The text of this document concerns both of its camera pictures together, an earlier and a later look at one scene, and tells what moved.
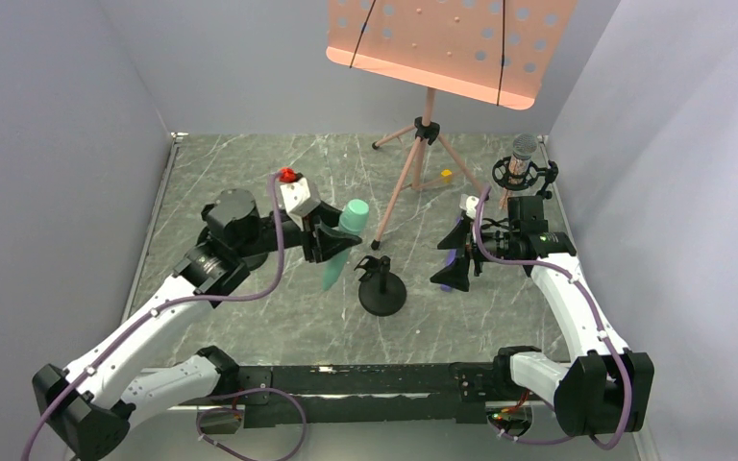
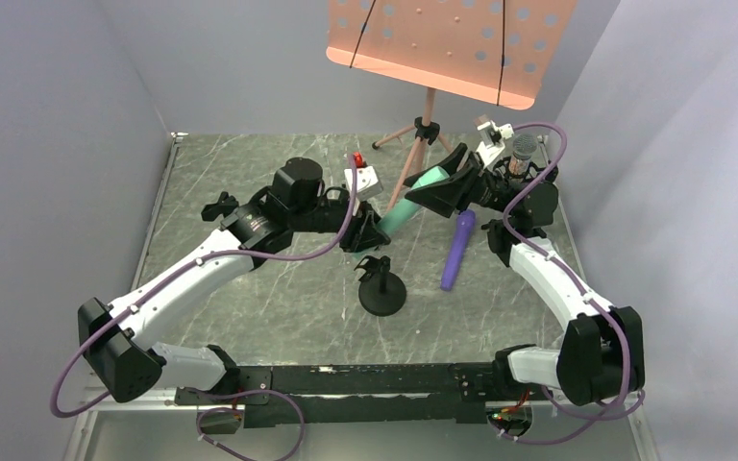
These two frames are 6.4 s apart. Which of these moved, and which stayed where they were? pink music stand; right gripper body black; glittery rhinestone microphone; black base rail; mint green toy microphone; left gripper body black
Moved: mint green toy microphone; left gripper body black; right gripper body black
Stayed: black base rail; pink music stand; glittery rhinestone microphone
